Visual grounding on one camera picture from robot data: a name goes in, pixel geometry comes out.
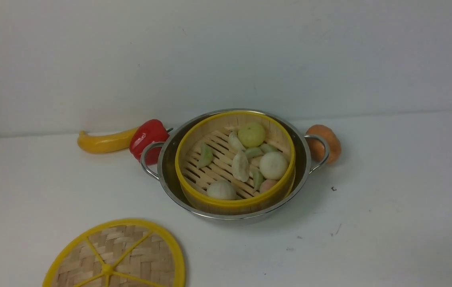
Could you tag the yellow rimmed bamboo steamer basket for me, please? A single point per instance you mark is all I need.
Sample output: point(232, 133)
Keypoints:
point(214, 131)

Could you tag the yellow woven bamboo steamer lid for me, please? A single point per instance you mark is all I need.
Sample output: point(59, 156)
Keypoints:
point(121, 253)

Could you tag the white dumpling upper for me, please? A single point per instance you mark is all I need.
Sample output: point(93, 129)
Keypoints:
point(234, 142)

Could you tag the white dumpling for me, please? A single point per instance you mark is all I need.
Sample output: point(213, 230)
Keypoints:
point(240, 167)
point(234, 142)

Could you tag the green dumpling left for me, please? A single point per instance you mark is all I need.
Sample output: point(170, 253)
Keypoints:
point(206, 156)

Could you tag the green dumpling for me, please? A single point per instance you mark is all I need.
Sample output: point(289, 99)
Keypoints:
point(267, 148)
point(258, 179)
point(253, 152)
point(206, 156)

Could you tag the white dumpling centre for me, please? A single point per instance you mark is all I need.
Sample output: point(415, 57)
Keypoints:
point(240, 167)

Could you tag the yellow-green round bun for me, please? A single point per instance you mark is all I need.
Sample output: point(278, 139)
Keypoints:
point(252, 134)

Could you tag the green dumpling centre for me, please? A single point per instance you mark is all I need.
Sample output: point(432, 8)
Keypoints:
point(253, 152)

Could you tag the green dumpling right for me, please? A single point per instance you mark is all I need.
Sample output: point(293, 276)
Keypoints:
point(267, 148)

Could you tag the white round bun near edge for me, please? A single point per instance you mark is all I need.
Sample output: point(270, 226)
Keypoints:
point(222, 190)

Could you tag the green dumpling lower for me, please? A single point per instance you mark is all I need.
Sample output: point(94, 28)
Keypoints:
point(258, 179)

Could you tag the pink dumpling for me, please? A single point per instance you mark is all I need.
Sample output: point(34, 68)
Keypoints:
point(266, 185)

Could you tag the red bell pepper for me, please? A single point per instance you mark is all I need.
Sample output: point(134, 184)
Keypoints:
point(151, 131)

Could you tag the orange round fruit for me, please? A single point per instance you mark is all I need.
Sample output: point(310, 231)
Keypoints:
point(317, 150)

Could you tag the yellow banana-shaped squash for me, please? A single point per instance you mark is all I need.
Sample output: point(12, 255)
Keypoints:
point(105, 144)

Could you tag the stainless steel two-handled pot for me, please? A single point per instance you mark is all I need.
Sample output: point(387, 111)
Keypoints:
point(167, 176)

